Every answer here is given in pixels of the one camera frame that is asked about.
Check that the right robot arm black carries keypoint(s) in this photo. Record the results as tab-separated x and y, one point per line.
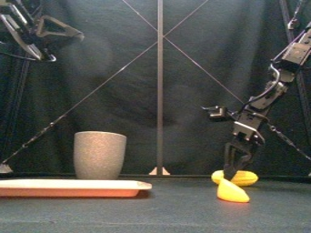
284	65

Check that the orange tray with white top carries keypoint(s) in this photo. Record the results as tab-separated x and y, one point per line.
69	188

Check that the yellow toy food piece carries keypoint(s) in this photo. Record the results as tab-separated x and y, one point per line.
231	193

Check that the frame post foot bracket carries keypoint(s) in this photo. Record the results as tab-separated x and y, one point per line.
159	172

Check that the grey speckled bowl cup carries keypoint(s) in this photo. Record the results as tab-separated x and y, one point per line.
99	155

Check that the slanted dark frame post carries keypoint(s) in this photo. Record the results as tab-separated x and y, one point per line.
289	18

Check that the grey vertical frame post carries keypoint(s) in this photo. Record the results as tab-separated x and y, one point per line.
159	91

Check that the black cloth backdrop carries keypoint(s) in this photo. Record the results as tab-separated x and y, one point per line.
210	36

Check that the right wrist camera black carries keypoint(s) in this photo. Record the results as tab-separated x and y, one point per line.
217	113

